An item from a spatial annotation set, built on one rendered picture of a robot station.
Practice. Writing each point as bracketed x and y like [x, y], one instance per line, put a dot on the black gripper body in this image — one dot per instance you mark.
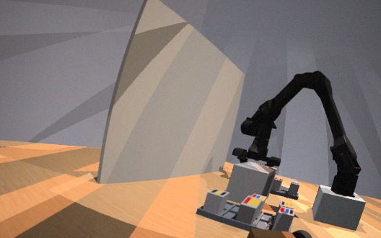
[242, 153]

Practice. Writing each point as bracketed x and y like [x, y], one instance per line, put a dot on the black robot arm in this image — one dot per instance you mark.
[262, 122]

